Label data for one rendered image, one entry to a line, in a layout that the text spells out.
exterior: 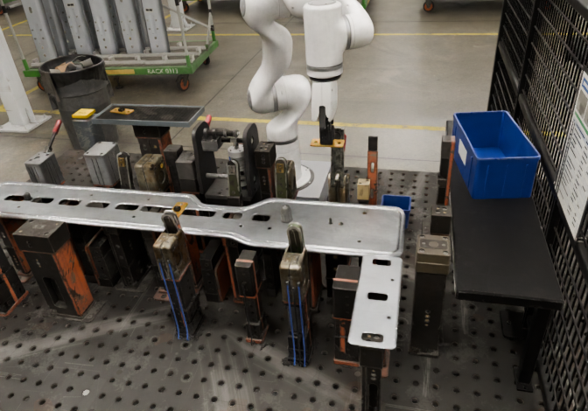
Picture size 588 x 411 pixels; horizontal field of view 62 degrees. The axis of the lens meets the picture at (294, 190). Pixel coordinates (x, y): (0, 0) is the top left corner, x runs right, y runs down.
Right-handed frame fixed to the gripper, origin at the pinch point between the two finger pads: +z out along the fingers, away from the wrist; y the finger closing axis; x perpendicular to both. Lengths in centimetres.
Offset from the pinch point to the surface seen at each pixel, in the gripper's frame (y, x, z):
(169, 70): -338, -226, 103
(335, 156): -14.9, -0.6, 14.6
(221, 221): 3.5, -31.1, 27.5
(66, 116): -200, -248, 93
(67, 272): 19, -76, 39
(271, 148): -20.7, -21.6, 15.9
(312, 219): -0.8, -5.2, 27.5
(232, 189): -11.8, -33.0, 26.3
